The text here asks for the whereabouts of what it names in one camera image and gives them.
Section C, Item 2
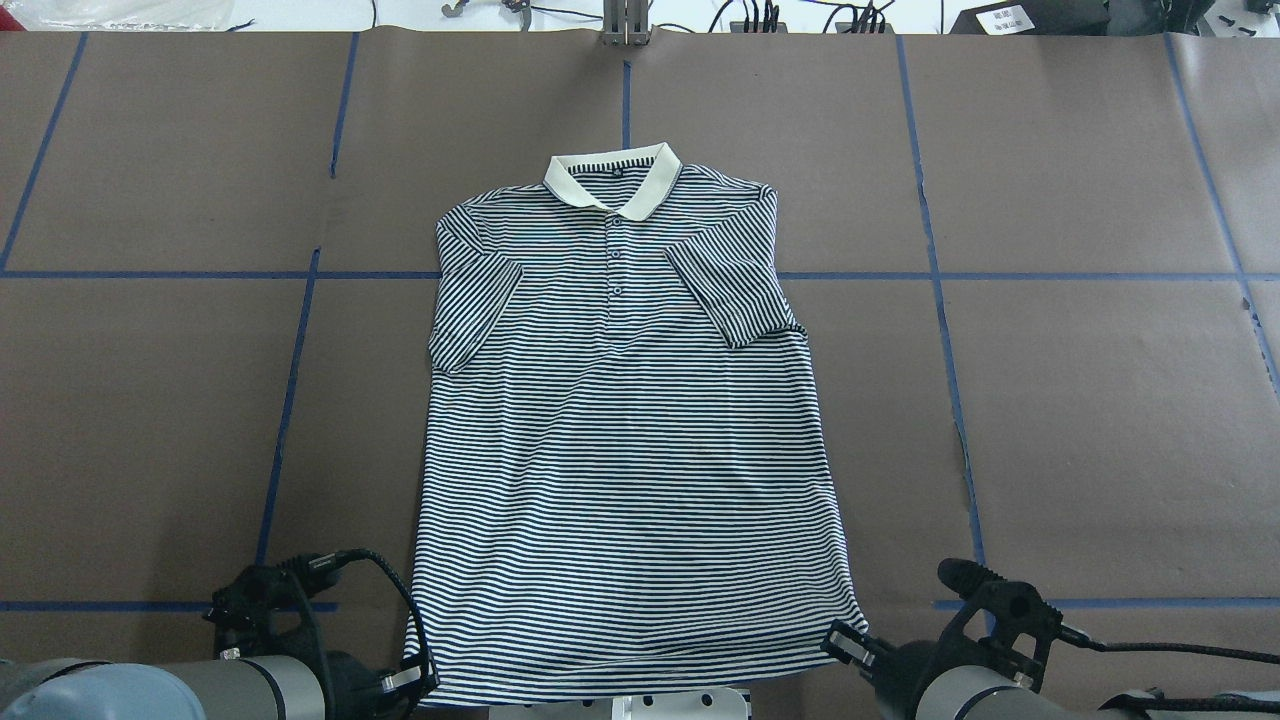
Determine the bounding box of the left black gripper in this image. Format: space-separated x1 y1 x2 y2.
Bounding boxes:
320 652 439 719

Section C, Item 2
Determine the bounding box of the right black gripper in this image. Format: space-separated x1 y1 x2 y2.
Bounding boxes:
822 620 941 719

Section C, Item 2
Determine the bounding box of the striped polo shirt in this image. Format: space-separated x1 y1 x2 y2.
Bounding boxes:
410 143 869 708

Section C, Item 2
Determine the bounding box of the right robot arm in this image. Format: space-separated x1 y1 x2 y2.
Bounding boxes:
820 621 1277 719

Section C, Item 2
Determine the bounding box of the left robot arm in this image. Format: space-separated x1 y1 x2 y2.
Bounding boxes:
1 652 439 719

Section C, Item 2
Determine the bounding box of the black box with label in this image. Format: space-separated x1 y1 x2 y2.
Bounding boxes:
946 1 1110 37

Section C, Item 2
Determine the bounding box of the plastic bag on desk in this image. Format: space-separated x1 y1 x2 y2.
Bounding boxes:
3 1 236 32

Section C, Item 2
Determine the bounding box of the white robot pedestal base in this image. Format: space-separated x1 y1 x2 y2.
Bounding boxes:
608 687 753 719

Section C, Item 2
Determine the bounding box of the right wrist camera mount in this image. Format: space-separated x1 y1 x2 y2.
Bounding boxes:
931 559 1062 693

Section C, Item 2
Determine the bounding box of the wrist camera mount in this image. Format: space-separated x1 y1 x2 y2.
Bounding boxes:
204 553 340 659
931 559 1062 693

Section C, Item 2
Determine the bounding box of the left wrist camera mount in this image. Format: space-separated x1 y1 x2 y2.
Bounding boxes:
204 553 340 659

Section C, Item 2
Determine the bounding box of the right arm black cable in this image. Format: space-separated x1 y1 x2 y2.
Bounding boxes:
1060 625 1280 669

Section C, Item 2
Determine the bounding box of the aluminium frame post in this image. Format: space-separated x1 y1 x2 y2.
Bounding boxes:
600 0 653 47

